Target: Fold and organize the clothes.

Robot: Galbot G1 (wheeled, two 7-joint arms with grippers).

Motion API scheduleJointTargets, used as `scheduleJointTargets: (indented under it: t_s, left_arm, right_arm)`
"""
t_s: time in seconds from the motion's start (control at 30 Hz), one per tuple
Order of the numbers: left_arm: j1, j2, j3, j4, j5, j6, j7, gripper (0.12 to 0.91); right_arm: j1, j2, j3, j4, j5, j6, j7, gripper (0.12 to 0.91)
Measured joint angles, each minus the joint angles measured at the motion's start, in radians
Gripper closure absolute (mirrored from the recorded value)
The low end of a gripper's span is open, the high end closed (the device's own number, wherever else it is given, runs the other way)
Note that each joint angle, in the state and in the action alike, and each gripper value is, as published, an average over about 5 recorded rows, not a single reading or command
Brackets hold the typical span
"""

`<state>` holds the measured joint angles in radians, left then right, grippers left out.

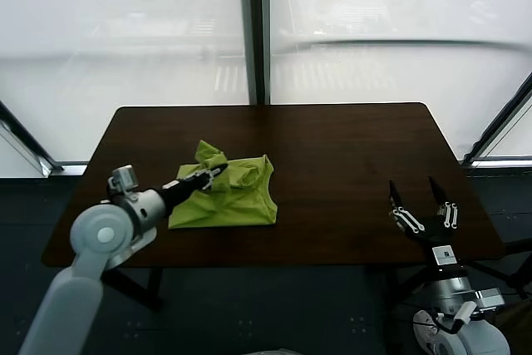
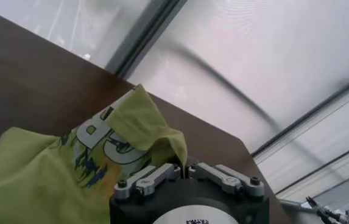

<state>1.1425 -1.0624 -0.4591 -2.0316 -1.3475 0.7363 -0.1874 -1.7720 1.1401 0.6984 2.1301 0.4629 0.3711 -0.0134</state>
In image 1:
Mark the white sneaker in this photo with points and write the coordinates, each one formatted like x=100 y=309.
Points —
x=424 y=328

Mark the grey outdoor handrail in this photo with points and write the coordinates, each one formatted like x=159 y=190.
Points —
x=395 y=42

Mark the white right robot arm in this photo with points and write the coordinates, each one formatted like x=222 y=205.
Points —
x=453 y=288

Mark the black table leg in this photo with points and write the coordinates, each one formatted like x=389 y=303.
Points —
x=405 y=284
x=141 y=288

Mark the slanted grey window frame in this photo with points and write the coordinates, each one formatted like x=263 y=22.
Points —
x=498 y=122
x=25 y=139

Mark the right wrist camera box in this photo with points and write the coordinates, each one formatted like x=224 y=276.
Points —
x=490 y=299

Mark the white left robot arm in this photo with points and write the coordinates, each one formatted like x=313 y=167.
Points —
x=104 y=230

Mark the dark vertical window mullion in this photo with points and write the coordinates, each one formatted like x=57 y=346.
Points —
x=254 y=31

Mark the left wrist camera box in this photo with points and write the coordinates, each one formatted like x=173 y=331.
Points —
x=124 y=180

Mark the grey robot torso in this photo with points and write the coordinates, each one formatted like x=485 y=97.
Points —
x=282 y=351

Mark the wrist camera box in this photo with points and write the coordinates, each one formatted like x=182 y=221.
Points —
x=124 y=180
x=490 y=299

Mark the lime green printed t-shirt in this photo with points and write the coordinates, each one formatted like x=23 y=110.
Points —
x=241 y=201

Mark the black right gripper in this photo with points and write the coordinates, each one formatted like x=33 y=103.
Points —
x=434 y=234

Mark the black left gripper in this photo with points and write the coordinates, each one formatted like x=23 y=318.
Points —
x=183 y=190

